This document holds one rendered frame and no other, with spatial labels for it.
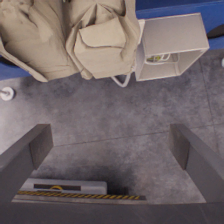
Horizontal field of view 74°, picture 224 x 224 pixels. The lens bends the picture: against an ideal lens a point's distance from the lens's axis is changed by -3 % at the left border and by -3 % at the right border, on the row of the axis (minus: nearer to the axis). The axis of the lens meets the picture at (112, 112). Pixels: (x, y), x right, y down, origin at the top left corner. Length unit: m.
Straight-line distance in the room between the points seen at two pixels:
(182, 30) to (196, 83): 0.60
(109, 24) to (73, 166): 0.97
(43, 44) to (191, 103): 1.02
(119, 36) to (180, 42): 0.42
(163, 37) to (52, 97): 0.83
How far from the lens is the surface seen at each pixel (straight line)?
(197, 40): 0.69
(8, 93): 1.32
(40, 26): 0.28
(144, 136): 1.06
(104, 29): 0.26
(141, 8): 0.65
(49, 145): 0.17
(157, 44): 0.63
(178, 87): 1.16
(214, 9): 0.78
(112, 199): 0.76
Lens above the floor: 1.05
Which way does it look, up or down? 83 degrees down
